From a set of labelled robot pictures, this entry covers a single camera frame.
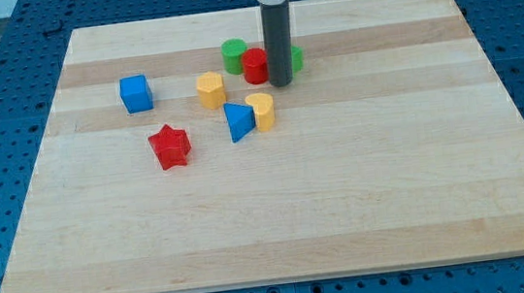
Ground red star block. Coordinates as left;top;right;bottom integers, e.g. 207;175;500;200
148;124;192;171

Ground blue triangle block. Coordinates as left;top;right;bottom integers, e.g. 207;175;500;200
222;102;256;143

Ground yellow heart block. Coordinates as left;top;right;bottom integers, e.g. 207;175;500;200
245;93;276;132

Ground yellow hexagon block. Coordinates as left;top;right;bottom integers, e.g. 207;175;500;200
196;72;227;110

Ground red cylinder block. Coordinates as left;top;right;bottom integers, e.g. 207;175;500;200
241;48;269;84

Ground green block behind rod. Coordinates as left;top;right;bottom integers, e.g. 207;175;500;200
291;46;304;73

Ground green cylinder block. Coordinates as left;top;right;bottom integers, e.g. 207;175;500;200
220;38;247;75

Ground wooden board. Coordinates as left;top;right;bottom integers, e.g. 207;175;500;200
0;0;524;293

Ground grey cylindrical pointer rod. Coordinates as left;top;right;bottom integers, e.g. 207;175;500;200
260;0;294;87

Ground blue cube block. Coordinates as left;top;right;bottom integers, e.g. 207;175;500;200
118;74;154;114

